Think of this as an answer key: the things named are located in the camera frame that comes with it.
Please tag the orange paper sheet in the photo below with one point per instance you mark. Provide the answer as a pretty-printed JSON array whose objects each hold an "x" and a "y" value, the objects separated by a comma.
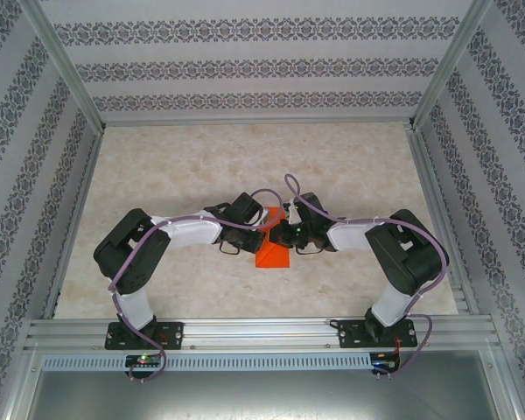
[{"x": 273, "y": 258}]

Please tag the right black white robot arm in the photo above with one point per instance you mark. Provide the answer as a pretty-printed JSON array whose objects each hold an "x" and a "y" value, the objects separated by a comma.
[{"x": 407, "y": 258}]

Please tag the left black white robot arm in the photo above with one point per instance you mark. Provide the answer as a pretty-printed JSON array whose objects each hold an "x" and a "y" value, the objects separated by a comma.
[{"x": 131, "y": 262}]

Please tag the grey metal sheet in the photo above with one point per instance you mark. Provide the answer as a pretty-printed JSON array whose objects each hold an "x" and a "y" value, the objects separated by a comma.
[{"x": 262, "y": 394}]

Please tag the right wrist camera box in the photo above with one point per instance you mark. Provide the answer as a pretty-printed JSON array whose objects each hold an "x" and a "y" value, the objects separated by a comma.
[{"x": 292, "y": 212}]

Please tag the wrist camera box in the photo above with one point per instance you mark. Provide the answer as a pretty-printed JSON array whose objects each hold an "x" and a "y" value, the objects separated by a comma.
[
  {"x": 263, "y": 216},
  {"x": 292, "y": 212}
]

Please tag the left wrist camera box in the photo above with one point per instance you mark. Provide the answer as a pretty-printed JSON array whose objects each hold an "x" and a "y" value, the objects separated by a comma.
[{"x": 263, "y": 216}]

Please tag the wide aluminium mounting rail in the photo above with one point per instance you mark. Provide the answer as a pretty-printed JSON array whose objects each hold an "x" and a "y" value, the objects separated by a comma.
[{"x": 262, "y": 332}]

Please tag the thin aluminium wall rail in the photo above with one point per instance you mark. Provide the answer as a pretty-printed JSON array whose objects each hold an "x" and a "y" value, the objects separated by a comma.
[{"x": 262, "y": 122}]

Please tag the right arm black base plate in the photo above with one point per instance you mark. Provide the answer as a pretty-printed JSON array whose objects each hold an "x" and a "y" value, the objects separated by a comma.
[{"x": 350, "y": 334}]

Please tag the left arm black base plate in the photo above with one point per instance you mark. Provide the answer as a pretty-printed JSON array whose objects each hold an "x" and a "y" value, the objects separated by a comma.
[{"x": 172, "y": 334}]

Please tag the aluminium side rail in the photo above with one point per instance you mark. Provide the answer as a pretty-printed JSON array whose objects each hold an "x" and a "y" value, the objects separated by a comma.
[
  {"x": 75, "y": 219},
  {"x": 428, "y": 175}
]

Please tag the aluminium corner post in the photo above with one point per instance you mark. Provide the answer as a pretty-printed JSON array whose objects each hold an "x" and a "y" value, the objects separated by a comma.
[
  {"x": 445, "y": 65},
  {"x": 65, "y": 65}
]

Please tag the slanted aluminium frame bar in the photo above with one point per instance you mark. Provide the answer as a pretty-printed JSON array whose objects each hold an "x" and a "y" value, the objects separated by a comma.
[
  {"x": 509, "y": 385},
  {"x": 22, "y": 385}
]

